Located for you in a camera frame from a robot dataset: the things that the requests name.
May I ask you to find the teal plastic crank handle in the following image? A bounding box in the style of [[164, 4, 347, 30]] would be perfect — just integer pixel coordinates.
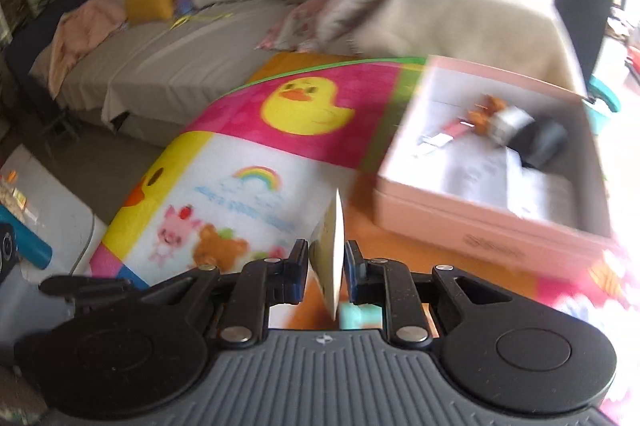
[[337, 302, 383, 330]]

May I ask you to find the white cream tube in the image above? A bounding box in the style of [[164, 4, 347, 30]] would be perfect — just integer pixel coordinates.
[[309, 190, 345, 319]]

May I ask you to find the brown bear figurine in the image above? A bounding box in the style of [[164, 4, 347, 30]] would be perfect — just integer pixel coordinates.
[[466, 96, 508, 136]]

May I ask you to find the white charger box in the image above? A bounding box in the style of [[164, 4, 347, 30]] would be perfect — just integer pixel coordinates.
[[487, 106, 534, 146]]

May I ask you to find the colourful cartoon play mat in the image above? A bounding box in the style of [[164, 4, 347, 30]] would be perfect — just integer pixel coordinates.
[[88, 60, 639, 359]]

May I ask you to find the pink cardboard box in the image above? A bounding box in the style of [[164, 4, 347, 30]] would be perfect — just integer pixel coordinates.
[[373, 56, 618, 280]]

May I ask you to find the white storage bin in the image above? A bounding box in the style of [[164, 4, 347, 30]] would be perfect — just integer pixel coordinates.
[[1, 146, 105, 347]]

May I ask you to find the beige sofa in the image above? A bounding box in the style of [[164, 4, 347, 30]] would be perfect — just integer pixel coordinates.
[[25, 0, 586, 146]]

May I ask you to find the teal plastic basin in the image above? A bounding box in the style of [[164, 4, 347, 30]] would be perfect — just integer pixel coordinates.
[[587, 75, 620, 113]]

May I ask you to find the yellow cushion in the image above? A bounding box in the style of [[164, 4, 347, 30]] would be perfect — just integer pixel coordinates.
[[125, 0, 175, 25]]

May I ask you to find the pink cloth on sofa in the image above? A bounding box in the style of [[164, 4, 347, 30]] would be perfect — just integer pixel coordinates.
[[48, 0, 127, 99]]

